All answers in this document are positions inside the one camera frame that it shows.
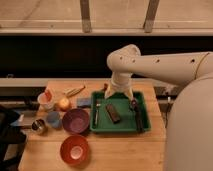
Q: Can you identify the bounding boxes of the wooden utensil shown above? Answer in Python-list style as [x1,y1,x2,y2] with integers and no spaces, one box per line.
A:
[64,86,85,97]

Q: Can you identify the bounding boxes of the blue cup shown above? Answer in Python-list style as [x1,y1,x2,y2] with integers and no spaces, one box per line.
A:
[46,111,61,129]

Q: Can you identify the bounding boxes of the black handled tool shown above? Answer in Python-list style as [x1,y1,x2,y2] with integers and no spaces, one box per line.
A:
[130,99,144,133]

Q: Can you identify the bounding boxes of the small red brown object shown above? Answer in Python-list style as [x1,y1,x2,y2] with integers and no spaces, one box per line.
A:
[103,83,108,91]

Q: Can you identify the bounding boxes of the red bowl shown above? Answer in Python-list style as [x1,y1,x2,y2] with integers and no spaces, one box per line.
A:
[60,135,89,166]

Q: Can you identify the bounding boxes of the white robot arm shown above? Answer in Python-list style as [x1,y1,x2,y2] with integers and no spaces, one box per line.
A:
[105,44,213,171]

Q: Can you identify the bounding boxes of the white cup with red item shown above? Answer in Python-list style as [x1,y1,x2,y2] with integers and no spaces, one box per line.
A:
[37,89,54,110]

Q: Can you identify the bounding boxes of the small metal cup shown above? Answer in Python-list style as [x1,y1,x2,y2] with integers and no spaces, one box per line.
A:
[31,119,46,135]

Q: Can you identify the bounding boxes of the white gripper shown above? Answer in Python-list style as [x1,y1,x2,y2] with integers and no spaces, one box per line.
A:
[104,72,133,100]

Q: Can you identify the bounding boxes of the yellow apple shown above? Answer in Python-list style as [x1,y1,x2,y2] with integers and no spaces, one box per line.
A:
[57,97,71,111]

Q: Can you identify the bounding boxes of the purple bowl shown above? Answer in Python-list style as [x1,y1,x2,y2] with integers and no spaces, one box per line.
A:
[62,108,90,134]

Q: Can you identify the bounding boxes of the green plastic tray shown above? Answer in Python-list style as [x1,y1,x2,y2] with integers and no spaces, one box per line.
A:
[89,90,152,134]

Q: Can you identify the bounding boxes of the blue sponge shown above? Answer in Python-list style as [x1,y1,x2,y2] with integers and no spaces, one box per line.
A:
[76,98,91,108]

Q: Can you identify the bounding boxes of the metal fork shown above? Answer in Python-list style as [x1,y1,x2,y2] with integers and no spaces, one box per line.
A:
[95,100,101,126]

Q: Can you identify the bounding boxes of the black chair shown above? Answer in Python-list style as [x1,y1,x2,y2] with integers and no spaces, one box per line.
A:
[0,105,26,171]

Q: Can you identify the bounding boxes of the dark brown rectangular block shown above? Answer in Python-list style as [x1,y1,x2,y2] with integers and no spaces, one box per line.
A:
[106,104,121,123]

